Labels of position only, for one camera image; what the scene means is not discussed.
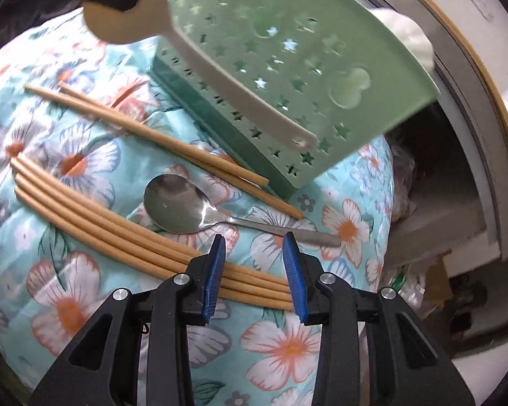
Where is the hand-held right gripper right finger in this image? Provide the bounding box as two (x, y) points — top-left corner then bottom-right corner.
(281, 232), (477, 406)

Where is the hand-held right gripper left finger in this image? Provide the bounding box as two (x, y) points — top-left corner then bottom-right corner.
(29, 233), (227, 406)

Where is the metal spoon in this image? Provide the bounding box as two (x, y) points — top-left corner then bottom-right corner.
(143, 173), (343, 248)

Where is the beige rice paddle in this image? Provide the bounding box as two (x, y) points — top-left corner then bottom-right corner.
(82, 0), (318, 153)

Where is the green star-perforated utensil holder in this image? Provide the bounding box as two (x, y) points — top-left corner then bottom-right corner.
(148, 0), (443, 201)

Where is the teal floral blanket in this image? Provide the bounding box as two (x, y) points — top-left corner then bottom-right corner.
(0, 8), (396, 406)

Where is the white ceramic spoon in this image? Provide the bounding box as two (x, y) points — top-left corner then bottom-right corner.
(402, 23), (435, 69)
(372, 6), (413, 41)

